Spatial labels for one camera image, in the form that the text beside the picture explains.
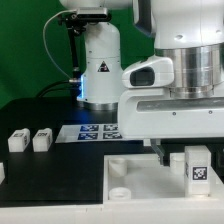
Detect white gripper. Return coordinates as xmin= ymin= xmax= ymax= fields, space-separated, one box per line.
xmin=118 ymin=88 xmax=224 ymax=165

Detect white square table top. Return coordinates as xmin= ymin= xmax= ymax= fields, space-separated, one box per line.
xmin=102 ymin=152 xmax=224 ymax=204

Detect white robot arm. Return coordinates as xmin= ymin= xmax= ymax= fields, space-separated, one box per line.
xmin=60 ymin=0 xmax=224 ymax=157

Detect sheet with four markers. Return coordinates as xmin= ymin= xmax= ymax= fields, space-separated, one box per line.
xmin=56 ymin=123 xmax=122 ymax=143

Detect white obstacle fence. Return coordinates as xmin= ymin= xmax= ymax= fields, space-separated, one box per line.
xmin=0 ymin=163 xmax=224 ymax=224

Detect white block left edge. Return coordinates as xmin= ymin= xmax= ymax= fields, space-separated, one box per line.
xmin=0 ymin=163 xmax=5 ymax=185

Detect black cables at base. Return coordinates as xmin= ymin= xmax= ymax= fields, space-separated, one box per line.
xmin=35 ymin=79 xmax=78 ymax=99

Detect black camera on stand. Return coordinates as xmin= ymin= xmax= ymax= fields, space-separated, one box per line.
xmin=58 ymin=7 xmax=112 ymax=99

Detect white camera cable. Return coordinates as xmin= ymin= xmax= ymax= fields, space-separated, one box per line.
xmin=42 ymin=9 xmax=78 ymax=81

